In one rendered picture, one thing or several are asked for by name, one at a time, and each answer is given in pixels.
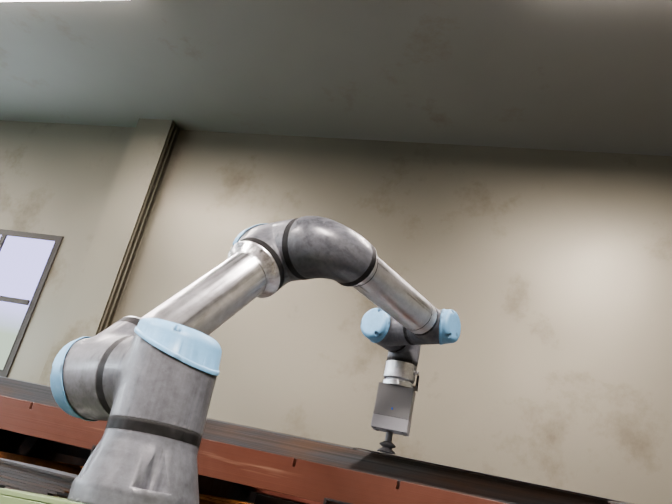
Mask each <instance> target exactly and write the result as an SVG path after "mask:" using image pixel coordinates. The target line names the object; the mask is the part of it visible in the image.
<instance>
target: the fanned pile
mask: <svg viewBox="0 0 672 504"><path fill-rule="evenodd" d="M75 477H78V475H76V474H72V473H68V472H64V471H60V470H56V469H51V468H47V467H42V466H37V465H33V464H28V463H23V462H18V461H14V460H9V459H4V458H0V485H5V488H8V489H13V490H19V491H24V492H30V493H36V494H43V495H48V493H52V494H55V495H56V493H57V492H60V493H64V490H65V491H70V488H71V485H72V483H73V481H74V479H75ZM47 492H48V493H47Z"/></svg>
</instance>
